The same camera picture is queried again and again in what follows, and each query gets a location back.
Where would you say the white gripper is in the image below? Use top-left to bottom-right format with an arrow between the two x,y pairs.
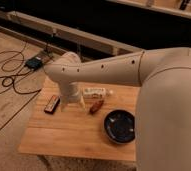
59,82 -> 86,111

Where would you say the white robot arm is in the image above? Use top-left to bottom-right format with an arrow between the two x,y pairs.
45,47 -> 191,171

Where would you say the dark red pepper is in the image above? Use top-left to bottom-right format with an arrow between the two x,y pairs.
89,100 -> 104,114

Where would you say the dark ceramic bowl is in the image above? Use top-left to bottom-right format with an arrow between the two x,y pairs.
103,109 -> 135,144

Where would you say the black rectangular remote box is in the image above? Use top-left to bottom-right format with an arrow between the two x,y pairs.
44,95 -> 60,114

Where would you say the white plastic bottle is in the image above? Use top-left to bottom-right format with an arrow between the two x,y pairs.
82,87 -> 113,99

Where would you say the wooden table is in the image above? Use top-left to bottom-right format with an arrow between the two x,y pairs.
18,78 -> 139,161

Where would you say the long wooden beam rail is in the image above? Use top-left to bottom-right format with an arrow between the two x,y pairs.
0,11 -> 142,55

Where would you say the black floor cable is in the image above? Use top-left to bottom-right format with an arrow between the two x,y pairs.
0,39 -> 65,141

